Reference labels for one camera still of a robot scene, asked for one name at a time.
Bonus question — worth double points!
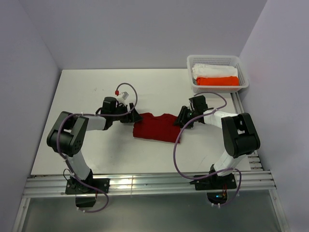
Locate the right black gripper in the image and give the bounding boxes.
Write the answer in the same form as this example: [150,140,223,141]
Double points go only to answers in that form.
[173,105,198,129]

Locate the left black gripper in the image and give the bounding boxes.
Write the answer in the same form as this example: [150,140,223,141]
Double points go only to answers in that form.
[111,103,142,123]

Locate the dark red t-shirt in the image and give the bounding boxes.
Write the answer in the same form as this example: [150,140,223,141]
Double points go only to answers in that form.
[133,113,181,143]

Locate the white plastic basket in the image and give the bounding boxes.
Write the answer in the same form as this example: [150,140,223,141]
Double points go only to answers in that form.
[187,55,249,93]

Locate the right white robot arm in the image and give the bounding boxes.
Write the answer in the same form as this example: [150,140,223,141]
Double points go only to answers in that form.
[173,106,260,189]

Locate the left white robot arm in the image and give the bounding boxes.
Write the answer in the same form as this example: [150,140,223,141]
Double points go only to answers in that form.
[46,100,142,193]

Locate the rolled white t-shirt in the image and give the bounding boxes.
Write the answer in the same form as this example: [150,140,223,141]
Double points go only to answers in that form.
[192,64,238,79]

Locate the rolled orange t-shirt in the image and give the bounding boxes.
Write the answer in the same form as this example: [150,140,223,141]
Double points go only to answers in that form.
[196,76,239,86]

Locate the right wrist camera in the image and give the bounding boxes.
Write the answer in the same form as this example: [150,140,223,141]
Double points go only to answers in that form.
[189,95,208,113]

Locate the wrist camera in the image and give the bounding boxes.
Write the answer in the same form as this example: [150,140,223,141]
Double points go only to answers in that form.
[100,90,129,115]
[189,95,208,113]

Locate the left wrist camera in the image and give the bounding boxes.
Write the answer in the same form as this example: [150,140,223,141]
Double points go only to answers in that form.
[100,90,129,115]

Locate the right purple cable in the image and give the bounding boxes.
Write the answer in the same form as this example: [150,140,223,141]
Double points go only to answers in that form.
[173,91,242,207]

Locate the purple cable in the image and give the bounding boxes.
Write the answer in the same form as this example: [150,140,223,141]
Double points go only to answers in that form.
[173,91,242,207]
[57,82,139,213]

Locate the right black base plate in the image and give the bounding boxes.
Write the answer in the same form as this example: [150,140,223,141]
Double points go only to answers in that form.
[190,174,237,190]

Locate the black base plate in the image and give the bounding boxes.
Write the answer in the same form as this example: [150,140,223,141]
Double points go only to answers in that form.
[190,174,237,190]
[65,178,110,195]

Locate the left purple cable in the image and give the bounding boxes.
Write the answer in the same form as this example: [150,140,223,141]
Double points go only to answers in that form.
[57,82,139,213]

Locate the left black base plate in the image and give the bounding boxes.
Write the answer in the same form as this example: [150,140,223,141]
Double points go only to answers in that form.
[65,178,110,195]

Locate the aluminium rail frame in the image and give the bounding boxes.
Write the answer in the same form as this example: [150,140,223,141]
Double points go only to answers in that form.
[12,91,290,232]

